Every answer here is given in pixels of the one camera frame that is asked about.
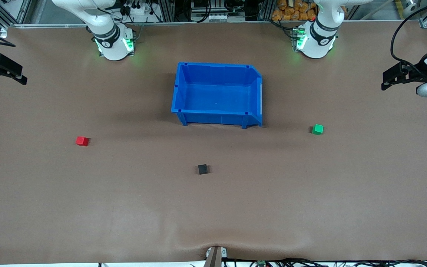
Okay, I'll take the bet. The orange packaged goods pile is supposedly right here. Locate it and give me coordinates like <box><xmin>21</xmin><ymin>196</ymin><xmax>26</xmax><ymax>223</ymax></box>
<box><xmin>272</xmin><ymin>0</ymin><xmax>318</xmax><ymax>21</ymax></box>

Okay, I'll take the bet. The white power strip with plugs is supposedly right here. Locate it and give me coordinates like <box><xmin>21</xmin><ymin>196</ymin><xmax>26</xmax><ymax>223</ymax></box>
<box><xmin>122</xmin><ymin>3</ymin><xmax>152</xmax><ymax>17</ymax></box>

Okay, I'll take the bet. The blue plastic storage bin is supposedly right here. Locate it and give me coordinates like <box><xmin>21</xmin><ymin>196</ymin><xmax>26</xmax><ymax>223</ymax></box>
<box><xmin>171</xmin><ymin>62</ymin><xmax>263</xmax><ymax>129</ymax></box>

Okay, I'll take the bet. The white terminal block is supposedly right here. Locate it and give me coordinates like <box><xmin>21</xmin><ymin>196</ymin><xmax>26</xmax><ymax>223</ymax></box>
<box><xmin>202</xmin><ymin>13</ymin><xmax>233</xmax><ymax>22</ymax></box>

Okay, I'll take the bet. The brown table mat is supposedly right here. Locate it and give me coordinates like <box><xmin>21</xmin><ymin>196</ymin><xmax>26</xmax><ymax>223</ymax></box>
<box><xmin>0</xmin><ymin>22</ymin><xmax>427</xmax><ymax>264</ymax></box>

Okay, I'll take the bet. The metal table clamp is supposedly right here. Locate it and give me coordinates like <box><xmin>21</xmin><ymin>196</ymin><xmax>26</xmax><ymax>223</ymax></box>
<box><xmin>205</xmin><ymin>245</ymin><xmax>228</xmax><ymax>267</ymax></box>

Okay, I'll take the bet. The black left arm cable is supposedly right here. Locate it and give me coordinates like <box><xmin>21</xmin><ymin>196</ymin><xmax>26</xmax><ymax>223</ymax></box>
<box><xmin>390</xmin><ymin>0</ymin><xmax>427</xmax><ymax>64</ymax></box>

